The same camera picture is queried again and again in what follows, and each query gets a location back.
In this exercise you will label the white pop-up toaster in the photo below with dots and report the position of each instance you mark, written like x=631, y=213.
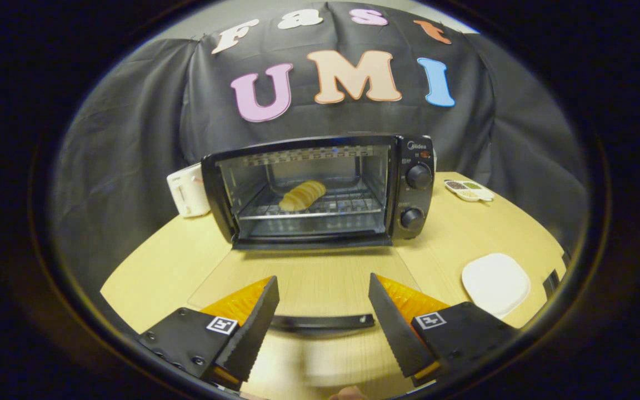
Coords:
x=186, y=191

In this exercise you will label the black backdrop cloth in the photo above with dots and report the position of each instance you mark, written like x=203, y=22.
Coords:
x=131, y=144

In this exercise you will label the dark chair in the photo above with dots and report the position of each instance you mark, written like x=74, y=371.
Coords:
x=551, y=284

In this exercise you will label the black toaster oven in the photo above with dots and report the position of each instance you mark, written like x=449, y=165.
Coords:
x=417, y=194

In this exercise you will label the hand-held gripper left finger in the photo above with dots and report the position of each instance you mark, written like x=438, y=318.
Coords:
x=250, y=330

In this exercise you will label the white divided condiment dish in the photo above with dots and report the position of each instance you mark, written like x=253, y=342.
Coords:
x=469, y=190

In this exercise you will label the white square plate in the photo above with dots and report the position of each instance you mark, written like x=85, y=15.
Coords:
x=495, y=283

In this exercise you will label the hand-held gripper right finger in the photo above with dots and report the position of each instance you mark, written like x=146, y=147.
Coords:
x=395, y=330

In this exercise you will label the golden bread loaf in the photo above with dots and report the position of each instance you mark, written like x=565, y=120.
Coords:
x=302, y=195

